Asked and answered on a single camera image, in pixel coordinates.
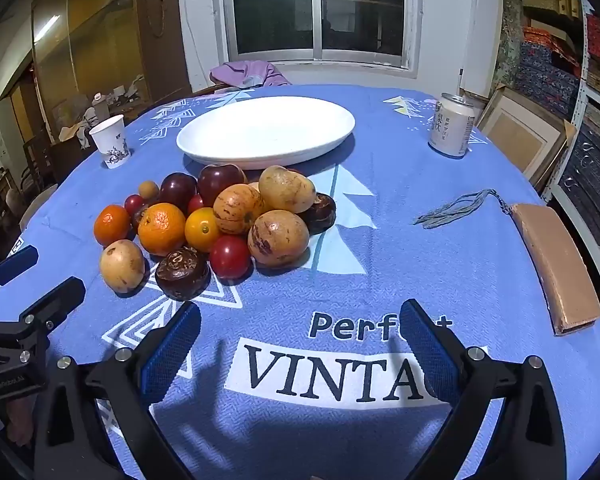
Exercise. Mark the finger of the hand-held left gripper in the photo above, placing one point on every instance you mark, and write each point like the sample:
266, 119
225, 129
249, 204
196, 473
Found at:
15, 262
55, 297

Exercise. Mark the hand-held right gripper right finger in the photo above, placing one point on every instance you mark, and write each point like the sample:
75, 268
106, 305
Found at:
430, 355

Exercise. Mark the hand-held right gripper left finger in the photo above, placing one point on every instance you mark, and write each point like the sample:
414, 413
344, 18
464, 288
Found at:
172, 355

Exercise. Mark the tan round fruit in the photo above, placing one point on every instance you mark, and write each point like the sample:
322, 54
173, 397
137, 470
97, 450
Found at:
121, 266

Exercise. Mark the dark brown water chestnut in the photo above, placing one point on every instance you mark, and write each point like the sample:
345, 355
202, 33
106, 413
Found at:
321, 214
182, 274
139, 217

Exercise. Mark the orange mandarin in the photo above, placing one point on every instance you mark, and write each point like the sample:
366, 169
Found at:
111, 225
161, 230

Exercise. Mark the small red tomato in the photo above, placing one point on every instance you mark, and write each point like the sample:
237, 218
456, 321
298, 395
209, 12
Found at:
133, 204

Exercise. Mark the yellow round fruit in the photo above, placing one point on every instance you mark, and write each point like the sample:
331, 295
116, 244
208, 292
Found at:
202, 230

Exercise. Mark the small tan longan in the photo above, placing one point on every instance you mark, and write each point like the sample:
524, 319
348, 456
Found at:
148, 190

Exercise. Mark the spotted tan passion fruit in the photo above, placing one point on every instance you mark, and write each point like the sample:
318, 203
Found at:
235, 207
278, 238

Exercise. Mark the dark red plum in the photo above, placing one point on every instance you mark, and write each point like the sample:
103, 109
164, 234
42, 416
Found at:
220, 180
177, 189

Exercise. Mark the oblong tan fruit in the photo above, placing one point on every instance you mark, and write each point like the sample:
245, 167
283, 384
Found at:
286, 189

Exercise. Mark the white oval plate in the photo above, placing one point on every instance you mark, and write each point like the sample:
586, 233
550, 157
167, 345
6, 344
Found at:
265, 130

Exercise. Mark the blue printed tablecloth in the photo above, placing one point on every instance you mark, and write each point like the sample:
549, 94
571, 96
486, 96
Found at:
300, 285

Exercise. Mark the brown pouch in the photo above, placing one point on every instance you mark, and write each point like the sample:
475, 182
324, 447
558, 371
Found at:
555, 270

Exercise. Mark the printed white paper cup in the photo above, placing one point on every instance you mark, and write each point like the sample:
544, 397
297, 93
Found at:
111, 145

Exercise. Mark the white beverage can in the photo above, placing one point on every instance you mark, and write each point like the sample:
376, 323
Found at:
450, 130

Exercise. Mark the wooden glass cabinet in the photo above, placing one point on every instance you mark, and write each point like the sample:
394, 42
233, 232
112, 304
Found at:
105, 35

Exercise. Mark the wooden chair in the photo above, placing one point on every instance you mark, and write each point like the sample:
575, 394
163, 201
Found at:
210, 91

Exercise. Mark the white metal shelf rack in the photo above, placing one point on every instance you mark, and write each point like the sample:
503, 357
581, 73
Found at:
578, 105

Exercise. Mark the purple cloth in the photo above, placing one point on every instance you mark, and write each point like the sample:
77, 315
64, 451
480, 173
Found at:
245, 72

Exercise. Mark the patterned green panel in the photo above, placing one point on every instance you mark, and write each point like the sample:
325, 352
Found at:
509, 40

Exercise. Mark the window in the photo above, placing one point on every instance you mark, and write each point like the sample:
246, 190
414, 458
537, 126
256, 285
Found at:
280, 5

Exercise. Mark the light wooden picture frame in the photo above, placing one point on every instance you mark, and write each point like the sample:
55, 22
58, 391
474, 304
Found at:
520, 132

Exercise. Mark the white wall conduit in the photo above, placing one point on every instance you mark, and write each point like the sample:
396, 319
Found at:
474, 35

